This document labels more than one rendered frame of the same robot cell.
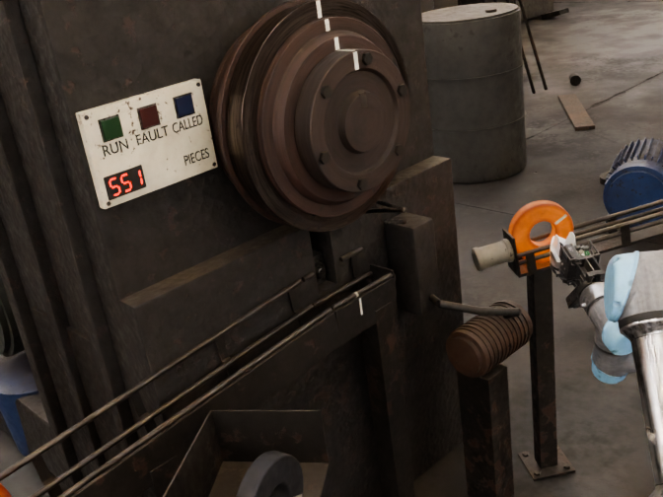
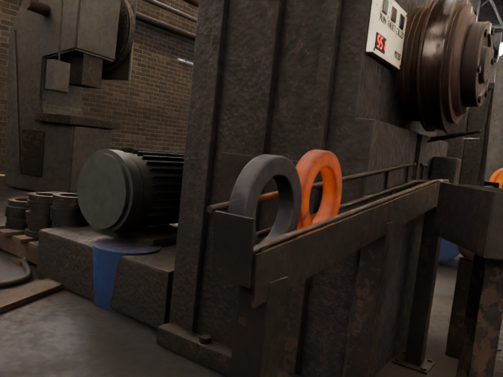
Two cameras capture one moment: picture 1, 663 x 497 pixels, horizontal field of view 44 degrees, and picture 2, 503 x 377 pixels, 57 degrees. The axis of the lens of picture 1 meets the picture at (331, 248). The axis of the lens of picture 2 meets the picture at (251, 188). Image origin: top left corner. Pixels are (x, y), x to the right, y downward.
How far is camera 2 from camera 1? 1.31 m
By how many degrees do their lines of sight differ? 23
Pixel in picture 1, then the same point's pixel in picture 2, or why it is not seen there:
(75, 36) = not seen: outside the picture
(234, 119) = (434, 34)
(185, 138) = (397, 41)
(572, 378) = not seen: hidden behind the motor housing
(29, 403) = (134, 259)
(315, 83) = (480, 27)
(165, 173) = (389, 53)
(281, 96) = (462, 28)
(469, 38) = not seen: hidden behind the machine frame
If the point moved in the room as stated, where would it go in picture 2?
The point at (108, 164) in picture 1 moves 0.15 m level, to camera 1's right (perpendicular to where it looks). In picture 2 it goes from (379, 25) to (424, 34)
